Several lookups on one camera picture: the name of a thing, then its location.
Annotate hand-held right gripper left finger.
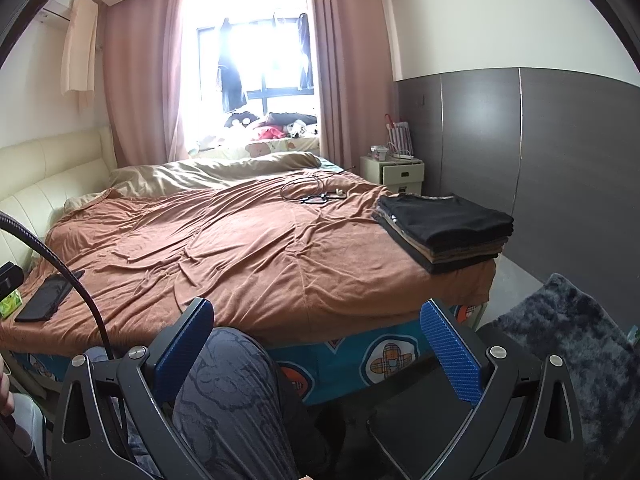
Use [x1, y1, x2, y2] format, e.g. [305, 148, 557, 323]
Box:
[50, 296, 216, 480]

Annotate grey shaggy rug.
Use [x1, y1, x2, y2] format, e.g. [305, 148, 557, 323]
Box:
[477, 272, 638, 466]

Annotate brown blanket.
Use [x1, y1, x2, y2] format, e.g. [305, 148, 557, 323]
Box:
[0, 172, 498, 356]

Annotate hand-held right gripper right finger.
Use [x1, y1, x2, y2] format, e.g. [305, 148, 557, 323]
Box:
[420, 299, 586, 480]

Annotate beige duvet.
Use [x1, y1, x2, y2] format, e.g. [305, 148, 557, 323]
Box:
[65, 151, 323, 211]

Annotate cream nightstand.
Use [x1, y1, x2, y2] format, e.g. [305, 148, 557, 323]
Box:
[360, 155, 426, 197]

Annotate green tissue packet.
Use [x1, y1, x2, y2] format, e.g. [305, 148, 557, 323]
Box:
[0, 290, 24, 319]

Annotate hanging dark jeans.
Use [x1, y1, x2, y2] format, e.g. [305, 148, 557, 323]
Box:
[295, 12, 316, 91]

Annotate folded black cloth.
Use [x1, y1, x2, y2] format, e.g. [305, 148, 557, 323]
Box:
[14, 269, 86, 323]

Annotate person's legs in grey pyjamas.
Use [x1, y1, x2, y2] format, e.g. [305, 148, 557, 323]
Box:
[120, 325, 346, 480]

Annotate cream hanging cloth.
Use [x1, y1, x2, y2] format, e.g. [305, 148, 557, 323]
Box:
[60, 0, 98, 108]

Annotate hanging dark coat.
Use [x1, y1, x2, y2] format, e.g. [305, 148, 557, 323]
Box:
[216, 17, 248, 113]

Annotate bear print window cushion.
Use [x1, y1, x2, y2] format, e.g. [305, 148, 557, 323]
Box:
[187, 136, 321, 161]

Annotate black braided cable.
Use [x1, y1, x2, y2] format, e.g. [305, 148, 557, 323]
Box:
[0, 211, 112, 361]

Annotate pink curtain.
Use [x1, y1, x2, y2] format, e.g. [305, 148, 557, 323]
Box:
[102, 0, 188, 168]
[302, 0, 403, 171]

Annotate black charger cables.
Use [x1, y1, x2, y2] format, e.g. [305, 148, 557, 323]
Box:
[280, 172, 348, 207]

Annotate pile of mixed clothes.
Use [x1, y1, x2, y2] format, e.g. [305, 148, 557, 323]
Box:
[252, 111, 319, 141]

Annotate cream padded headboard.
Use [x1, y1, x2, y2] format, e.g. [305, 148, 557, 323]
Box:
[0, 126, 118, 271]

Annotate black plush toy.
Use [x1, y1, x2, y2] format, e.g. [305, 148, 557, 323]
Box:
[223, 110, 258, 131]

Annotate white air conditioner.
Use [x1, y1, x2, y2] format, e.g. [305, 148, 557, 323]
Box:
[37, 0, 83, 23]

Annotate stack of folded clothes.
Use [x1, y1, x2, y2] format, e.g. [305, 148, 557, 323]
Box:
[371, 207, 503, 276]

